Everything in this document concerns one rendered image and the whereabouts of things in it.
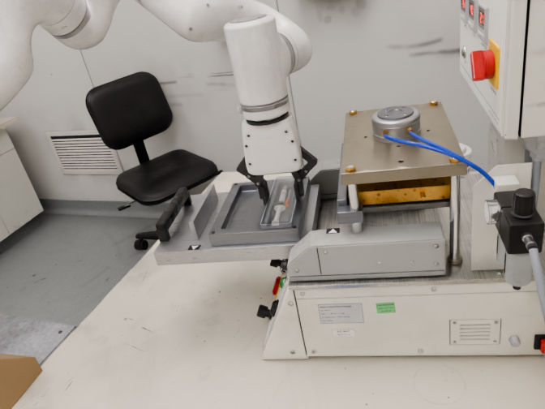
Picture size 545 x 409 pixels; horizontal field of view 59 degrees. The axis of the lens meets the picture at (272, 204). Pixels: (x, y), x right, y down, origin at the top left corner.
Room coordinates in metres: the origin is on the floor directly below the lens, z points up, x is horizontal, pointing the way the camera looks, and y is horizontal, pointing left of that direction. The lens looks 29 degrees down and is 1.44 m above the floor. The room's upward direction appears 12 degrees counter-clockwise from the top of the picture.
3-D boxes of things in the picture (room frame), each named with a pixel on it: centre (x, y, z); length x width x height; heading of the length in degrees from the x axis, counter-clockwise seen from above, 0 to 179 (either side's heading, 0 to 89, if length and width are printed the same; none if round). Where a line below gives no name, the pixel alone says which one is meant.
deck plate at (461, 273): (0.75, -0.26, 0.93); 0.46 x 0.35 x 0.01; 75
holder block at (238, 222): (0.83, 0.02, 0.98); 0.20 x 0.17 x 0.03; 165
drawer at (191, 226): (0.84, 0.06, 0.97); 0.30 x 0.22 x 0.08; 75
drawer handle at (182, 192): (0.88, 0.20, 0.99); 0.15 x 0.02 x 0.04; 165
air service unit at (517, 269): (0.52, -0.30, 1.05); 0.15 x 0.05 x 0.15; 165
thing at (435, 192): (0.76, -0.23, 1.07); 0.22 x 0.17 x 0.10; 165
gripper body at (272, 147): (0.82, -0.02, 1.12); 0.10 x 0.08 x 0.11; 75
